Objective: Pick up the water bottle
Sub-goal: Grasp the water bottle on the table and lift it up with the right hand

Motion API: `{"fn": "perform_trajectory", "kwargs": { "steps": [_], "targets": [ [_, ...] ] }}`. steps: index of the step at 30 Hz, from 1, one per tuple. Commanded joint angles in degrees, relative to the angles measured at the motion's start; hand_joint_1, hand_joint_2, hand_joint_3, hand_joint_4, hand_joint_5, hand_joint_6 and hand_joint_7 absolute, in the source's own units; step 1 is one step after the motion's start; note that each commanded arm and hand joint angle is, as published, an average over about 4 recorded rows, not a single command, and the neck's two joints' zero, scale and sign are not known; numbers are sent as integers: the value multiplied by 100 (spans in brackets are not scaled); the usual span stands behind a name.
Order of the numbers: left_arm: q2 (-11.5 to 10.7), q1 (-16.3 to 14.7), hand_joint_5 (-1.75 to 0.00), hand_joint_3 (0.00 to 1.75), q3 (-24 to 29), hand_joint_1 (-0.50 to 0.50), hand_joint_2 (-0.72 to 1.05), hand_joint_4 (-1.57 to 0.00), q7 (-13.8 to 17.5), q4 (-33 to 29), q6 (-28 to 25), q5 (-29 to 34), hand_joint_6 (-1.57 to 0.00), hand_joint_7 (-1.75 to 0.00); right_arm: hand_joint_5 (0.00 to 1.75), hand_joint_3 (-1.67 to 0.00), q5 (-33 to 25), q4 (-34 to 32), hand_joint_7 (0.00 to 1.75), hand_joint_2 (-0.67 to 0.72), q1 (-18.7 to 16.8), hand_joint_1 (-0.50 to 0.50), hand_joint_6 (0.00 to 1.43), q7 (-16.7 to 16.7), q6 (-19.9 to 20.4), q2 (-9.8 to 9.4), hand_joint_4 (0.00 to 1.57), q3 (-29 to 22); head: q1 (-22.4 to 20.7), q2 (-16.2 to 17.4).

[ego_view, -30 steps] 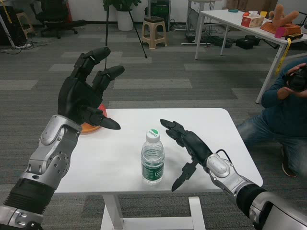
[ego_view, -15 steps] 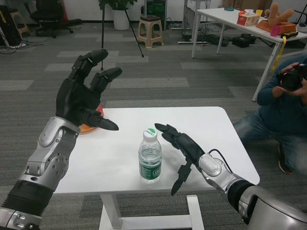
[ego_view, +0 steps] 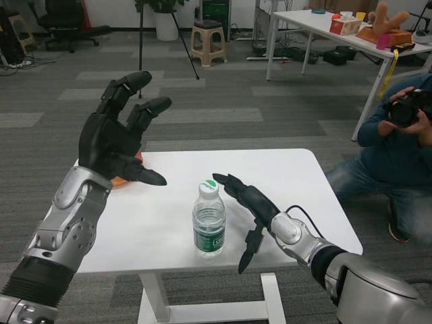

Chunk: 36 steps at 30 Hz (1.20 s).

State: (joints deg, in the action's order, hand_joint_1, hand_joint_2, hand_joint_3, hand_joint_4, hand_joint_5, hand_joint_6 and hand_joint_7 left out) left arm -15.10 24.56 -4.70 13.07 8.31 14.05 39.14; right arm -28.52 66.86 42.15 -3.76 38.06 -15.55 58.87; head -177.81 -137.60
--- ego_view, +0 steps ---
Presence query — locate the light wooden stool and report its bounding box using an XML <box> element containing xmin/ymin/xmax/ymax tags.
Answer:
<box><xmin>7</xmin><ymin>13</ymin><xmax>36</xmax><ymax>55</ymax></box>

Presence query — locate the black photo camera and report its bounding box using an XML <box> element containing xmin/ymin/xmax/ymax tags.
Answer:
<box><xmin>383</xmin><ymin>88</ymin><xmax>432</xmax><ymax>129</ymax></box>

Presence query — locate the white rounded device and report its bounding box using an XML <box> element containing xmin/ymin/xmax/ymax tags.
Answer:
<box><xmin>412</xmin><ymin>29</ymin><xmax>432</xmax><ymax>44</ymax></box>

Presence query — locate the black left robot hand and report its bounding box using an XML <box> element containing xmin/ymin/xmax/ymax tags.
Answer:
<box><xmin>78</xmin><ymin>70</ymin><xmax>173</xmax><ymax>186</ymax></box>

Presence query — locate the black office chair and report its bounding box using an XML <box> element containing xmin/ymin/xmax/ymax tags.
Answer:
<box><xmin>35</xmin><ymin>0</ymin><xmax>112</xmax><ymax>54</ymax></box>

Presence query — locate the red board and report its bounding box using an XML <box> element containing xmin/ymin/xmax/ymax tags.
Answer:
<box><xmin>82</xmin><ymin>0</ymin><xmax>92</xmax><ymax>30</ymax></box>

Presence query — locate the orange plush toy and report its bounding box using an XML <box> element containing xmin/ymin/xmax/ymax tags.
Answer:
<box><xmin>367</xmin><ymin>2</ymin><xmax>411</xmax><ymax>33</ymax></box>

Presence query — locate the orange tray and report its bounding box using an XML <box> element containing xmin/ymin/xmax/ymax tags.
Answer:
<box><xmin>356</xmin><ymin>25</ymin><xmax>414</xmax><ymax>48</ymax></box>

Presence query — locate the black bag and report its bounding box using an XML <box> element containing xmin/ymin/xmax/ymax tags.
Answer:
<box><xmin>283</xmin><ymin>46</ymin><xmax>320</xmax><ymax>65</ymax></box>

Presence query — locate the black tripod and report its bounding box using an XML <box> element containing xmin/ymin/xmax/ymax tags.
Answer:
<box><xmin>137</xmin><ymin>0</ymin><xmax>200</xmax><ymax>99</ymax></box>

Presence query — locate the yellow tape measure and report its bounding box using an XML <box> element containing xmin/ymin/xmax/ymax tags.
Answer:
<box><xmin>377</xmin><ymin>43</ymin><xmax>416</xmax><ymax>101</ymax></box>

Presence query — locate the orange plate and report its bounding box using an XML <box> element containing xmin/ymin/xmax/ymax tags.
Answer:
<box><xmin>109</xmin><ymin>175</ymin><xmax>131</xmax><ymax>190</ymax></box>

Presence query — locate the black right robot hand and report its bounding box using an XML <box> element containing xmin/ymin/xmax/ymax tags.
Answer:
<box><xmin>211</xmin><ymin>173</ymin><xmax>281</xmax><ymax>275</ymax></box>

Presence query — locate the white table base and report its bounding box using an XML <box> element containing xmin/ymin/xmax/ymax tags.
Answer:
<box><xmin>137</xmin><ymin>271</ymin><xmax>288</xmax><ymax>324</ymax></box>

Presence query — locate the person in blue sweater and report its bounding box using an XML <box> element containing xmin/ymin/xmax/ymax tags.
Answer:
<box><xmin>323</xmin><ymin>72</ymin><xmax>432</xmax><ymax>243</ymax></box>

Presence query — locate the small white desk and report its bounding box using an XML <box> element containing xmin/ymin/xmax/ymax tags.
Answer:
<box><xmin>246</xmin><ymin>0</ymin><xmax>291</xmax><ymax>61</ymax></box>

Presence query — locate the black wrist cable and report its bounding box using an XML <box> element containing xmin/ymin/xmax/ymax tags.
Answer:
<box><xmin>286</xmin><ymin>205</ymin><xmax>323</xmax><ymax>239</ymax></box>

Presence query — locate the pink cup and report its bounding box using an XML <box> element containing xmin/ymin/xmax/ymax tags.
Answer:
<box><xmin>377</xmin><ymin>32</ymin><xmax>392</xmax><ymax>51</ymax></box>

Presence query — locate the red tissue box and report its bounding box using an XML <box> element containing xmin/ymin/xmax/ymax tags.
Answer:
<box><xmin>329</xmin><ymin>15</ymin><xmax>364</xmax><ymax>36</ymax></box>

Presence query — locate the clear water bottle green label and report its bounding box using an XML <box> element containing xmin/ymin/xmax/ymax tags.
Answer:
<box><xmin>192</xmin><ymin>179</ymin><xmax>226</xmax><ymax>259</ymax></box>

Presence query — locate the long white table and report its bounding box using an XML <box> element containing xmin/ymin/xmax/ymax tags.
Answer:
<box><xmin>265</xmin><ymin>5</ymin><xmax>432</xmax><ymax>142</ymax></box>

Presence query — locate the black carrying case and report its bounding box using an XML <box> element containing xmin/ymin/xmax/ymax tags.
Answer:
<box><xmin>323</xmin><ymin>47</ymin><xmax>357</xmax><ymax>65</ymax></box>

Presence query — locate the beige plastic stool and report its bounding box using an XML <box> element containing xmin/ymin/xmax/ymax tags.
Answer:
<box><xmin>190</xmin><ymin>20</ymin><xmax>227</xmax><ymax>68</ymax></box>

